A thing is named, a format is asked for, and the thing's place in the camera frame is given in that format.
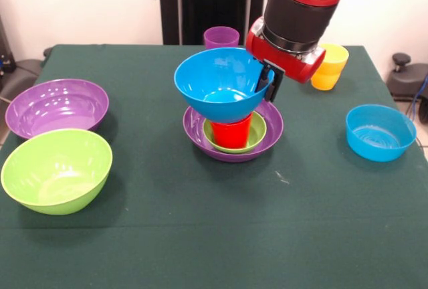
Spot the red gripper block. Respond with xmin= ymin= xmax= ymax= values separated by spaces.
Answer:
xmin=245 ymin=16 xmax=327 ymax=103

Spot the small green bowl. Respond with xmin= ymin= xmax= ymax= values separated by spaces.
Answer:
xmin=203 ymin=111 xmax=268 ymax=155

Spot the large blue bowl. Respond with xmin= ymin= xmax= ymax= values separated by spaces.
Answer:
xmin=173 ymin=47 xmax=276 ymax=124

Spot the red cup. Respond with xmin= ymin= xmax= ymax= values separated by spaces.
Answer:
xmin=210 ymin=114 xmax=252 ymax=150

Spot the purple bowl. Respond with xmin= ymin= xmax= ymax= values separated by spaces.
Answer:
xmin=182 ymin=100 xmax=284 ymax=163
xmin=5 ymin=78 xmax=110 ymax=140

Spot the yellow cup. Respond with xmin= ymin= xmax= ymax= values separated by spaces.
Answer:
xmin=310 ymin=43 xmax=350 ymax=92

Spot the purple cup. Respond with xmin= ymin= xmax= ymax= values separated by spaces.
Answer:
xmin=203 ymin=26 xmax=241 ymax=49

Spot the small blue bowl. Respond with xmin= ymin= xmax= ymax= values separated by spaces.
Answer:
xmin=345 ymin=104 xmax=418 ymax=163

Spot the dark green tablecloth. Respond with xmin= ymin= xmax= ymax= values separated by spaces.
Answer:
xmin=0 ymin=43 xmax=428 ymax=289

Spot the large green bowl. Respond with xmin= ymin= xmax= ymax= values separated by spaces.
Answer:
xmin=0 ymin=128 xmax=114 ymax=216

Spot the black equipment rack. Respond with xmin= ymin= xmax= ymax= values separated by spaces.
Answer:
xmin=0 ymin=14 xmax=16 ymax=79

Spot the grey pedestal foot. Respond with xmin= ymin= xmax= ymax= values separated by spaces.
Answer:
xmin=386 ymin=52 xmax=428 ymax=102
xmin=0 ymin=58 xmax=43 ymax=102

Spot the blue floor cable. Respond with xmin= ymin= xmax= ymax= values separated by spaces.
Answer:
xmin=409 ymin=71 xmax=428 ymax=116

